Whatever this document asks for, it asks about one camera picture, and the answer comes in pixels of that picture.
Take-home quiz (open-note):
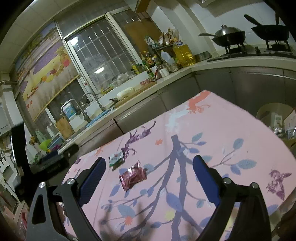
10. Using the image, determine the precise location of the green white wrapper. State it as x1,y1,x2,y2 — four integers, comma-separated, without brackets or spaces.
109,151,125,168

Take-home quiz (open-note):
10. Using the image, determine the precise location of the red foil wrapper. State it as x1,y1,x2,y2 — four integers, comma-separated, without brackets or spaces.
119,161,147,191

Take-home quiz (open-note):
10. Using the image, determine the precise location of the chrome kitchen faucet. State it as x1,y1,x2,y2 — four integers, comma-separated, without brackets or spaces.
60,92,103,123

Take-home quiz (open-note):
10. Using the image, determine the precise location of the beige trash bin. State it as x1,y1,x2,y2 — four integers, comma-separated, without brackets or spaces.
256,102,295,138

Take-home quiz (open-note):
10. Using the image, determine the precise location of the wooden cutting board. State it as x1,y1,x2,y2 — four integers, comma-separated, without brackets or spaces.
56,116,74,140

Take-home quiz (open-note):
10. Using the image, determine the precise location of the pink floral tablecloth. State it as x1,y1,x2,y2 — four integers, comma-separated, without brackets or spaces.
65,90,295,240

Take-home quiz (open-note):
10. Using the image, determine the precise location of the white mug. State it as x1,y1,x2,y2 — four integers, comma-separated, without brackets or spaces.
159,68,170,78

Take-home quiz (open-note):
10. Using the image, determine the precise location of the large cooking oil bottle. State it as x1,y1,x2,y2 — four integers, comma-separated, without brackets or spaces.
173,40,196,67

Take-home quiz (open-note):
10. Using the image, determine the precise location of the white plastic jug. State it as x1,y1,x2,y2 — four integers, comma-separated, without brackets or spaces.
161,50,175,65

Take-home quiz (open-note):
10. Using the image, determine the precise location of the steel wok with lid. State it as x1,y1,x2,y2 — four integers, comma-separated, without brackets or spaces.
198,25,246,47

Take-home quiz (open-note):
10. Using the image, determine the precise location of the gas stove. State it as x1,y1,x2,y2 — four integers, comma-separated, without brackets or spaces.
207,41,295,62

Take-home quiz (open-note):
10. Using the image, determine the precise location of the black frying pan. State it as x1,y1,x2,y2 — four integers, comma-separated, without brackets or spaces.
244,14,290,41

